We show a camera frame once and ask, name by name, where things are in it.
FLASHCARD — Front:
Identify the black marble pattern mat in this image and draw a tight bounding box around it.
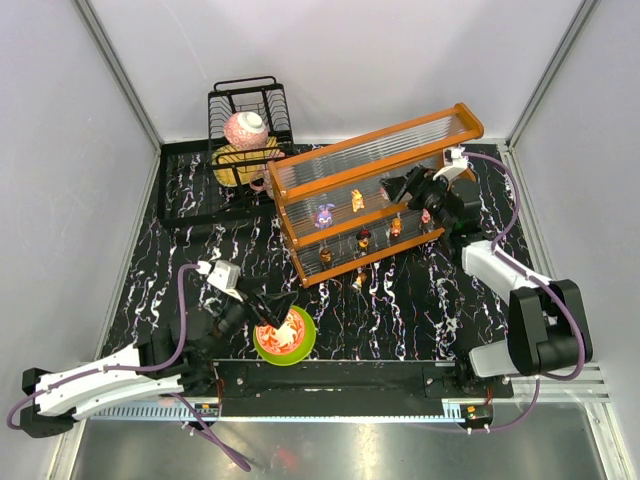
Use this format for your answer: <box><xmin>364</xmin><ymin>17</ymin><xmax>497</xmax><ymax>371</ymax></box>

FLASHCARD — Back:
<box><xmin>99</xmin><ymin>142</ymin><xmax>561</xmax><ymax>362</ymax></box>

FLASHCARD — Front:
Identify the purple bunny toy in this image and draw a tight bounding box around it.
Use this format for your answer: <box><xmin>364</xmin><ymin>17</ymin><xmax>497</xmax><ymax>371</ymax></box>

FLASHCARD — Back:
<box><xmin>314</xmin><ymin>203</ymin><xmax>335</xmax><ymax>230</ymax></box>

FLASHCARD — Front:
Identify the orange figure toy on shelf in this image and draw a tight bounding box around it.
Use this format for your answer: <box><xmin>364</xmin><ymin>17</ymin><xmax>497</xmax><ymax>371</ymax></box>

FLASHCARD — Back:
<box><xmin>390</xmin><ymin>217</ymin><xmax>403</xmax><ymax>238</ymax></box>

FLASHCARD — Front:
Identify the purple cable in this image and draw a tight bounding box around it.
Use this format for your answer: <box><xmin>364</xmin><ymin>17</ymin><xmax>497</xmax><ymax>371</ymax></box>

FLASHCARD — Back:
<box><xmin>5</xmin><ymin>263</ymin><xmax>251</xmax><ymax>472</ymax></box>
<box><xmin>414</xmin><ymin>152</ymin><xmax>589</xmax><ymax>434</ymax></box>

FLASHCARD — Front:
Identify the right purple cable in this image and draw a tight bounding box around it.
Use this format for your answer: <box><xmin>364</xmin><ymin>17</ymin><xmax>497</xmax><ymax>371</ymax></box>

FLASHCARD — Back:
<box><xmin>414</xmin><ymin>152</ymin><xmax>589</xmax><ymax>434</ymax></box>

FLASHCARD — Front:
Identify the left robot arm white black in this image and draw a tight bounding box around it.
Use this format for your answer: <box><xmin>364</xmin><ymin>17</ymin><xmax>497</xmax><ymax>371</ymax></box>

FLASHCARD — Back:
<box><xmin>6</xmin><ymin>287</ymin><xmax>298</xmax><ymax>438</ymax></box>

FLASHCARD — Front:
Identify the yellow patterned bowl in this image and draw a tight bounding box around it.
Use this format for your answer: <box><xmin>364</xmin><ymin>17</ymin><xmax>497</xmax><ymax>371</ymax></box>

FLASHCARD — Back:
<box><xmin>211</xmin><ymin>136</ymin><xmax>284</xmax><ymax>187</ymax></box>

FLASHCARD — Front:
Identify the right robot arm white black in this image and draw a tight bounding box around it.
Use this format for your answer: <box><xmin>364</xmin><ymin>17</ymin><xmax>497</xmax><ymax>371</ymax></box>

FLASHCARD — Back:
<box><xmin>380</xmin><ymin>166</ymin><xmax>593</xmax><ymax>395</ymax></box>

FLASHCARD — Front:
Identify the small orange figure toy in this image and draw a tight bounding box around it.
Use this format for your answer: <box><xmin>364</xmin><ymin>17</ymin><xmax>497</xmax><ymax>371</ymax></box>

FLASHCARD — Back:
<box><xmin>351</xmin><ymin>189</ymin><xmax>365</xmax><ymax>213</ymax></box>

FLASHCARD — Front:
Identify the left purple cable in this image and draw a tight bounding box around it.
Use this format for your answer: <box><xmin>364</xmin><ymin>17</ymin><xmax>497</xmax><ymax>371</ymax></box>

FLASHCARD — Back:
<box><xmin>5</xmin><ymin>263</ymin><xmax>251</xmax><ymax>472</ymax></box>

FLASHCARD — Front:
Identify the brown haired boy toy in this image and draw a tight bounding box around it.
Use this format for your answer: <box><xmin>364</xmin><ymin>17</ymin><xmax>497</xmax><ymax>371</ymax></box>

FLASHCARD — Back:
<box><xmin>351</xmin><ymin>272</ymin><xmax>367</xmax><ymax>292</ymax></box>

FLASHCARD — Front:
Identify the brown figure toy on shelf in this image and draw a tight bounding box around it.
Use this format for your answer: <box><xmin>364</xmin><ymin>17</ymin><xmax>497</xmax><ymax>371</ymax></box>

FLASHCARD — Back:
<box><xmin>319</xmin><ymin>248</ymin><xmax>332</xmax><ymax>264</ymax></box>

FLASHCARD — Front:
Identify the green bowl red pattern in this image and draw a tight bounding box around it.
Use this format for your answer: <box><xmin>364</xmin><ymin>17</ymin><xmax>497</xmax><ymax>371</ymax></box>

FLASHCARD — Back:
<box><xmin>253</xmin><ymin>306</ymin><xmax>316</xmax><ymax>367</ymax></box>

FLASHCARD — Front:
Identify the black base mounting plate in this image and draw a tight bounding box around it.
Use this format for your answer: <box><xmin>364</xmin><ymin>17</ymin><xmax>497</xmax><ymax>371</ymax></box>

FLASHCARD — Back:
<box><xmin>214</xmin><ymin>360</ymin><xmax>513</xmax><ymax>420</ymax></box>

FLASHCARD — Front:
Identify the pink mug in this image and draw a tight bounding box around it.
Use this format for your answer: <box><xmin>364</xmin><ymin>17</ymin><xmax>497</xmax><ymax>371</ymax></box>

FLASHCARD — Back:
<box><xmin>249</xmin><ymin>169</ymin><xmax>274</xmax><ymax>199</ymax></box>

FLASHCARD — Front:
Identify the black haired figure toy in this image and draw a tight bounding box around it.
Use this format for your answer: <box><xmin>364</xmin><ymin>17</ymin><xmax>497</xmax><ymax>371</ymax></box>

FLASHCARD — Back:
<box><xmin>356</xmin><ymin>229</ymin><xmax>371</xmax><ymax>251</ymax></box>

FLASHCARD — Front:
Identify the pink patterned bowl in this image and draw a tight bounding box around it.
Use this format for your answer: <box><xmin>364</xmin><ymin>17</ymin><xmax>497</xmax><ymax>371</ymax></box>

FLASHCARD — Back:
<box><xmin>223</xmin><ymin>111</ymin><xmax>268</xmax><ymax>150</ymax></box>

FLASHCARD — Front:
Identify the black wire dish rack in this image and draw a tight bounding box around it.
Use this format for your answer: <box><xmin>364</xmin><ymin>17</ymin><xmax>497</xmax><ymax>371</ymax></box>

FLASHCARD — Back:
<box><xmin>157</xmin><ymin>75</ymin><xmax>294</xmax><ymax>229</ymax></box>

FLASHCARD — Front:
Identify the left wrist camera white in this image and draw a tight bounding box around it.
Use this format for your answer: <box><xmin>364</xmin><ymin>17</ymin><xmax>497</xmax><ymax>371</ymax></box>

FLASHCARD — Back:
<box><xmin>196</xmin><ymin>260</ymin><xmax>243</xmax><ymax>302</ymax></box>

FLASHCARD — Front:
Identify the orange clear display shelf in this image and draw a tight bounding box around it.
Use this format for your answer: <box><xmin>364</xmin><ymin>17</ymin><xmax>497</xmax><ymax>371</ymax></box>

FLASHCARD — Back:
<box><xmin>268</xmin><ymin>103</ymin><xmax>484</xmax><ymax>287</ymax></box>

